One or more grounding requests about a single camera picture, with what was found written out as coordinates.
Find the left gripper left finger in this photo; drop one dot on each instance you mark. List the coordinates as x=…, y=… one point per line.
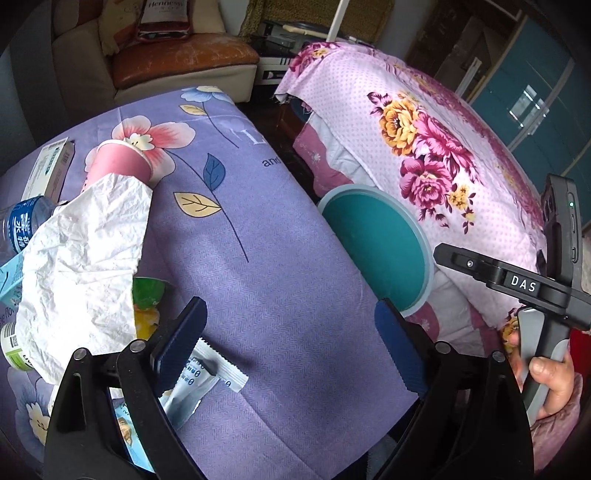
x=172, y=344

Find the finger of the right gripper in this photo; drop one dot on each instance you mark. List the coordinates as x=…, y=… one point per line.
x=490, y=271

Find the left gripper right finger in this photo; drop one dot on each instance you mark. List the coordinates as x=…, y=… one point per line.
x=395, y=333

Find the blue snack packet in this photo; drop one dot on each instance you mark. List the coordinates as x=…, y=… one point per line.
x=130, y=437

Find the white tissue paper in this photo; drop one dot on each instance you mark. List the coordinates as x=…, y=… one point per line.
x=78, y=272

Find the green white supplement jar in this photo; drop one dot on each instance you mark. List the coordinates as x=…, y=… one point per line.
x=11, y=349

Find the teal trash bin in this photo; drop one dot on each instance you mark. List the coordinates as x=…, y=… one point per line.
x=385, y=243

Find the person's right hand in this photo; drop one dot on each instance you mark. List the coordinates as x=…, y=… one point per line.
x=558, y=377

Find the white blue sachet wrapper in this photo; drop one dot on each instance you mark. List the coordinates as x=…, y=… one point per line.
x=204, y=369

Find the blue milk carton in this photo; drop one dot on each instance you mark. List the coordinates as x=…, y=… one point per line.
x=11, y=281

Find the teal cabinet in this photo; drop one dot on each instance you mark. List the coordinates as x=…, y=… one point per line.
x=534, y=96

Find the pink floral quilt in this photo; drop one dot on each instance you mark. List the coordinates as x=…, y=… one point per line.
x=376, y=121

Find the clear plastic water bottle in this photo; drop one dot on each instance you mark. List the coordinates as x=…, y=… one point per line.
x=19, y=222

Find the pink paper cup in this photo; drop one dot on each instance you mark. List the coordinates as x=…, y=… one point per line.
x=117, y=157

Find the white medicine box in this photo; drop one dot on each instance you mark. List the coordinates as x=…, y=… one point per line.
x=49, y=170

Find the beige sofa orange cushion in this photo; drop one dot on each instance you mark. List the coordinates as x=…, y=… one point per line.
x=105, y=55

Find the bottle shaped pillow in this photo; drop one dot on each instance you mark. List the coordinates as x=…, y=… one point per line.
x=163, y=19

